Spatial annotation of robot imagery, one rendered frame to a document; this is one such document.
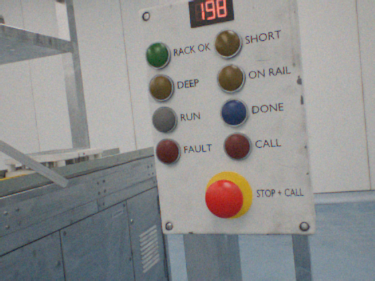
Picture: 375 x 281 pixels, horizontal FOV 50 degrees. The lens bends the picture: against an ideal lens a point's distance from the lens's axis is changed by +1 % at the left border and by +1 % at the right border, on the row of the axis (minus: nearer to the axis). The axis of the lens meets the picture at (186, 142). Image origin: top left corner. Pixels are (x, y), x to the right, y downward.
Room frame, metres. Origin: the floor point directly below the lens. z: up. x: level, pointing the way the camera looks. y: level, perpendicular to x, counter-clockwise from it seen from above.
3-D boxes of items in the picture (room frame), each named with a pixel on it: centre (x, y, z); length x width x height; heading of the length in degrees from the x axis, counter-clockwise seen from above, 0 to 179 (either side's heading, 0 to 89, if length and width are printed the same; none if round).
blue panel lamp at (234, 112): (0.42, -0.05, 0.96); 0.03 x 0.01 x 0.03; 69
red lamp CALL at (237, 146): (0.42, -0.05, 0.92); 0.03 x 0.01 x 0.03; 69
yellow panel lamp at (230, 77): (0.42, -0.05, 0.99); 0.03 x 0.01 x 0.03; 69
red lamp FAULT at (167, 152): (0.45, 0.02, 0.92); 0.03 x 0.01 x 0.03; 69
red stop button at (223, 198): (0.42, -0.04, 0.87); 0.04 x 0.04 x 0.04; 69
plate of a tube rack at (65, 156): (1.46, 0.48, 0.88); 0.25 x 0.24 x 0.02; 69
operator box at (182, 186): (0.46, -0.05, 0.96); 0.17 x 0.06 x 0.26; 69
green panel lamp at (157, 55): (0.45, 0.02, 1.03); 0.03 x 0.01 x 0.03; 69
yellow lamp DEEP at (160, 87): (0.45, 0.02, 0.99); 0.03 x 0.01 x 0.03; 69
